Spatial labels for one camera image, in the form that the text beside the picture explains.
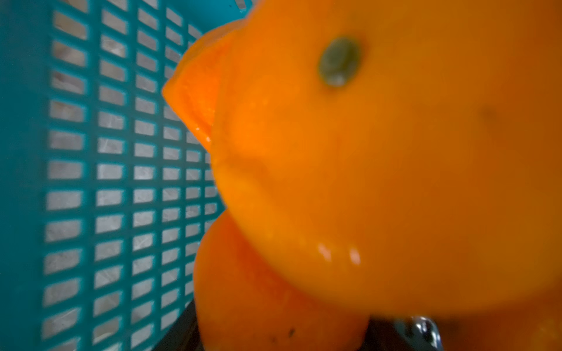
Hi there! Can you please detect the orange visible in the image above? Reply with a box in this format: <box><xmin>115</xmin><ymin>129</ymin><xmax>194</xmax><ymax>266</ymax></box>
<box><xmin>193</xmin><ymin>211</ymin><xmax>369</xmax><ymax>350</ymax></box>
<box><xmin>162</xmin><ymin>19</ymin><xmax>244</xmax><ymax>151</ymax></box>

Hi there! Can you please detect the teal plastic basket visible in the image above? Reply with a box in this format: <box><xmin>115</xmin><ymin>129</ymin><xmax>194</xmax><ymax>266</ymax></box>
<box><xmin>1</xmin><ymin>1</ymin><xmax>253</xmax><ymax>350</ymax></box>

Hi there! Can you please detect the orange behind left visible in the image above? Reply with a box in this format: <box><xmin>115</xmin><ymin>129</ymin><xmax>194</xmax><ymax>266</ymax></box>
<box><xmin>162</xmin><ymin>19</ymin><xmax>244</xmax><ymax>151</ymax></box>

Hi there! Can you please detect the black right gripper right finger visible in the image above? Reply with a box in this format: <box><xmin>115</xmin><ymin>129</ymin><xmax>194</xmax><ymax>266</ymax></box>
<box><xmin>364</xmin><ymin>316</ymin><xmax>443</xmax><ymax>351</ymax></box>

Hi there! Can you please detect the orange lower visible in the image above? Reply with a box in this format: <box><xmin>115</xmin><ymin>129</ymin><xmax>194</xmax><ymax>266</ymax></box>
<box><xmin>193</xmin><ymin>211</ymin><xmax>369</xmax><ymax>350</ymax></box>

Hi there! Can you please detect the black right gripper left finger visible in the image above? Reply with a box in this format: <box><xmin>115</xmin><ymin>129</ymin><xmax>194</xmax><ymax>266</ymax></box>
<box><xmin>153</xmin><ymin>301</ymin><xmax>200</xmax><ymax>351</ymax></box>

